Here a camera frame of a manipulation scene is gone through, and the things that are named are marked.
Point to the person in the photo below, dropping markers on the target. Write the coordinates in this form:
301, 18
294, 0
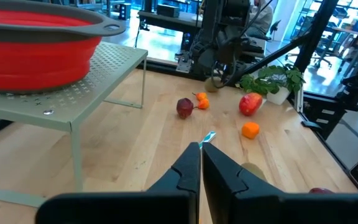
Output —
263, 18

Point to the orange tangerine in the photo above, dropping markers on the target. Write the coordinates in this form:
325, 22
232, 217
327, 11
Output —
250, 130

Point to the green perforated metal shelf riser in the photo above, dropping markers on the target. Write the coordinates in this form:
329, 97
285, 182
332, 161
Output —
104, 84

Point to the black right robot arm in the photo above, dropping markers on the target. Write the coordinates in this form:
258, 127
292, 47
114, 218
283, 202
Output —
216, 18

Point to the green potted plant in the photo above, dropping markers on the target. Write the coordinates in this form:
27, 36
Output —
275, 81

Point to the wooden work table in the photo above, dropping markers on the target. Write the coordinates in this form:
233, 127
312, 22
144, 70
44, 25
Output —
356, 34

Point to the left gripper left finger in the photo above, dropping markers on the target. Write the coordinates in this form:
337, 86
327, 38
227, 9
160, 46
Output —
166, 205

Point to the black desk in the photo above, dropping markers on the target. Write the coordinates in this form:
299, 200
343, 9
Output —
172, 21

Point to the dark red pomegranate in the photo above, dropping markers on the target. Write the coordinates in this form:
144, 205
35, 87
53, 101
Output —
320, 190
184, 108

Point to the red collapsible bowl grey rim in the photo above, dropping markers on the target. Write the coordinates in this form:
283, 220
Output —
36, 59

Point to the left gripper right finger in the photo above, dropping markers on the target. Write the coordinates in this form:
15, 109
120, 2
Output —
244, 202

